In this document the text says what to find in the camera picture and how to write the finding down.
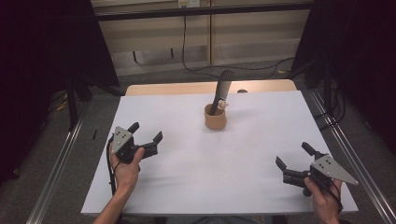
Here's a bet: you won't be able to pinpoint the black tripod stand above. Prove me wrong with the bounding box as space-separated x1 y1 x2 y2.
65 74 93 133

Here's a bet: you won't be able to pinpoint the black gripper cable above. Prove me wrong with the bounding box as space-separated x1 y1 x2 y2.
106 136 119 197
320 178 345 215

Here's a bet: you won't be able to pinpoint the black curtain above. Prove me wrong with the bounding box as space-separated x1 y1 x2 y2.
290 0 396 153
0 0 120 185

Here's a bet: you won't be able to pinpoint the black power cable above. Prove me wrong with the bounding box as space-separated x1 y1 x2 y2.
181 7 295 80

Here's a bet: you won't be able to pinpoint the tan cup with bear figure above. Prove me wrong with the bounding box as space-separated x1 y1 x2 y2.
204 99 230 131

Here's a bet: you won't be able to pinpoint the person's left hand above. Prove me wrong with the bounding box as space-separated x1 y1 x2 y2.
108 147 146 196

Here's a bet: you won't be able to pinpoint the metal floor rail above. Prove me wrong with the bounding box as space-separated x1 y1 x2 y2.
309 90 396 224
25 105 90 224

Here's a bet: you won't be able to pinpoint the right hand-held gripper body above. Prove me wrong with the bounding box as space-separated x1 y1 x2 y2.
282 154 360 198

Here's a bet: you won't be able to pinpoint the person's right hand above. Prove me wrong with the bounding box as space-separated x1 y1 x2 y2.
303 176 344 224

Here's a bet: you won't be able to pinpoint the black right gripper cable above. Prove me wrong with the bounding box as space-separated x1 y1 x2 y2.
320 178 345 215

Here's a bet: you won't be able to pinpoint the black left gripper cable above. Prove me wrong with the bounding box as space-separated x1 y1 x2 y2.
106 136 119 197

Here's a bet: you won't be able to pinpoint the black comb with handle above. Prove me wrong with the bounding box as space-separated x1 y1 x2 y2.
209 69 236 117

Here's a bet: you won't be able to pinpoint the black floor cables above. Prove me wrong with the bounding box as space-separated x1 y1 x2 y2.
313 88 347 130

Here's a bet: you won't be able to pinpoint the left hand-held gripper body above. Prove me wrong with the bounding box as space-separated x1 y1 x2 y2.
111 125 159 165

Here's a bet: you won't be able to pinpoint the white wall socket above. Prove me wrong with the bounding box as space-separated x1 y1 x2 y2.
177 0 201 9

